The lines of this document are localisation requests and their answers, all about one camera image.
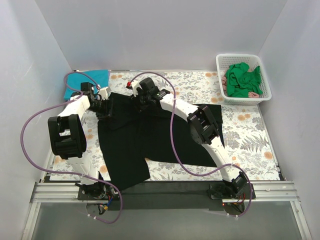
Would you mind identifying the black t shirt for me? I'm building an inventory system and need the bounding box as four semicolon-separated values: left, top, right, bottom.
97;92;217;191

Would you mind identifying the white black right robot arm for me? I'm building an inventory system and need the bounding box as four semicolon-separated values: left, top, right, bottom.
126;78;253;200

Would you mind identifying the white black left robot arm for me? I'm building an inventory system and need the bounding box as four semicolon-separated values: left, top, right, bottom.
48;82;113;200

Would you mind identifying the folded teal t shirt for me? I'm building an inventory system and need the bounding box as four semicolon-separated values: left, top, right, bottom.
63;69;110;101

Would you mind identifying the white plastic laundry basket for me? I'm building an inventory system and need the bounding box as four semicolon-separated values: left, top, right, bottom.
215;53;272;106

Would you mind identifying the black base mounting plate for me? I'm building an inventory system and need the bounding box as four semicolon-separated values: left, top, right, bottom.
76;181;256;211

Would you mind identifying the green t shirt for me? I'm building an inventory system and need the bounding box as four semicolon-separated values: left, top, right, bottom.
225;62;263;98

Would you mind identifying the floral patterned table mat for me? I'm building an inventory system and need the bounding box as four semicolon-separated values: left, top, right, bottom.
49;70;281;181

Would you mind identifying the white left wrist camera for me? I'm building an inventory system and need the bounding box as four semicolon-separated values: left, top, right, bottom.
97;86;111;101

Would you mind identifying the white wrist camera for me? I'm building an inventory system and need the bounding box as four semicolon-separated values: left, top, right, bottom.
126;80;142;97
97;86;111;101

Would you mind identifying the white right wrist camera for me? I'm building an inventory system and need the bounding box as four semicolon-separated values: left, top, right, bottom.
126;80;142;97

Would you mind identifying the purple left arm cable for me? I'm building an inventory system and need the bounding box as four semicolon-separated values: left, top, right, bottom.
19;71;124;225

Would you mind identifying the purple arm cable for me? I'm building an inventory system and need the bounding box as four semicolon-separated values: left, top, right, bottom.
19;71;124;225
129;71;253;218

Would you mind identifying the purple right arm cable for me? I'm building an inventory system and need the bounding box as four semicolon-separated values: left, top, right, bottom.
129;71;253;218

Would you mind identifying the aluminium frame rail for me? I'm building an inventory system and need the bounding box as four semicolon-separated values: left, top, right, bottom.
30;180;300;203

